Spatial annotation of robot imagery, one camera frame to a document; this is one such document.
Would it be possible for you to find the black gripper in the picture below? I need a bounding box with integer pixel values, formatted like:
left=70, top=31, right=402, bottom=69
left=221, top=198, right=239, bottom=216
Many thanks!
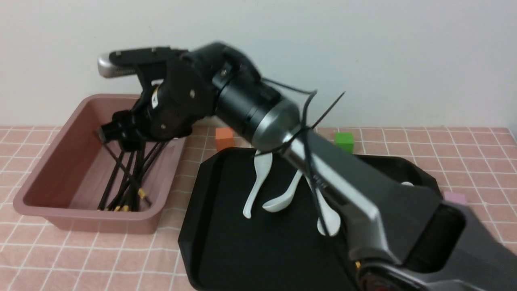
left=98, top=51, right=216, bottom=152

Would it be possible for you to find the black chopstick gold band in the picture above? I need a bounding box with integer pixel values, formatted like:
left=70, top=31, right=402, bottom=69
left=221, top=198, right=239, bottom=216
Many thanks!
left=97, top=163, right=119, bottom=211
left=102, top=143, right=152, bottom=207
left=103, top=143, right=166, bottom=212
left=116, top=142, right=168, bottom=212

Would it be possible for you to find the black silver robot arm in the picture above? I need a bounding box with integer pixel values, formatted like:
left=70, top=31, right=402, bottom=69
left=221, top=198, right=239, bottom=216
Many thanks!
left=98, top=41, right=516, bottom=291

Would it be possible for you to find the pink plastic bin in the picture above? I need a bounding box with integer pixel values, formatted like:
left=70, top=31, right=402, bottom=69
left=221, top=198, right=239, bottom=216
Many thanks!
left=13, top=94, right=186, bottom=234

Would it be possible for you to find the orange cube block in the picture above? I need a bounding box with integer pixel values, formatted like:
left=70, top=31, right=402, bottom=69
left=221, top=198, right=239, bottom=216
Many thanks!
left=215, top=127, right=235, bottom=152

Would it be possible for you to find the white ceramic spoon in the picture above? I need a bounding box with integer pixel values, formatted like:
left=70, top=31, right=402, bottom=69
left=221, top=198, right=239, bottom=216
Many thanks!
left=243, top=151, right=273, bottom=219
left=262, top=171, right=303, bottom=213
left=316, top=188, right=341, bottom=236

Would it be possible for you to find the black plastic tray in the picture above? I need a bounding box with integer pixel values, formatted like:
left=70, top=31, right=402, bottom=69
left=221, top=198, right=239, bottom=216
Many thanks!
left=178, top=147, right=441, bottom=291

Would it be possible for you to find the green cube block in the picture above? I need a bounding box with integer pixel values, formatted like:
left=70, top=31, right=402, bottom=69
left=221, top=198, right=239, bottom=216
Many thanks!
left=334, top=132, right=355, bottom=154

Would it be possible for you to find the pink cube block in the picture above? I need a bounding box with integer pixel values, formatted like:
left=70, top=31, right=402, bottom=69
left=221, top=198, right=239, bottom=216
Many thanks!
left=443, top=191, right=468, bottom=205

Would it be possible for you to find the black cable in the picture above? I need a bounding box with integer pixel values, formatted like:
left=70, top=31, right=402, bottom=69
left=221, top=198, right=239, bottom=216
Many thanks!
left=254, top=79, right=346, bottom=237

